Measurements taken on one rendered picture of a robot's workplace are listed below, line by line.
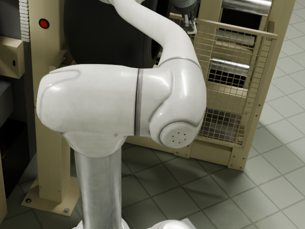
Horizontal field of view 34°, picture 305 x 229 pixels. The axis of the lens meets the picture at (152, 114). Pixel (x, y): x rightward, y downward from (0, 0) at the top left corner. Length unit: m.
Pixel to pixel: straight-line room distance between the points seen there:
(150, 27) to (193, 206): 1.72
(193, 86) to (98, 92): 0.18
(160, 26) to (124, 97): 0.31
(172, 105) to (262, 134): 2.47
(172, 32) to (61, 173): 1.55
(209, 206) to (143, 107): 1.93
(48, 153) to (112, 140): 1.54
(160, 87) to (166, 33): 0.25
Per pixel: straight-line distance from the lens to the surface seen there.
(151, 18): 1.21
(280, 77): 3.97
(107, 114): 0.92
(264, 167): 3.12
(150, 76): 0.94
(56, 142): 2.43
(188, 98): 0.92
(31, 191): 2.79
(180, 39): 1.10
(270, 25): 2.44
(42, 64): 2.18
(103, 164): 1.06
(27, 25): 2.13
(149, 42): 1.80
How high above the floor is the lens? 2.07
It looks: 39 degrees down
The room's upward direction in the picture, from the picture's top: 8 degrees clockwise
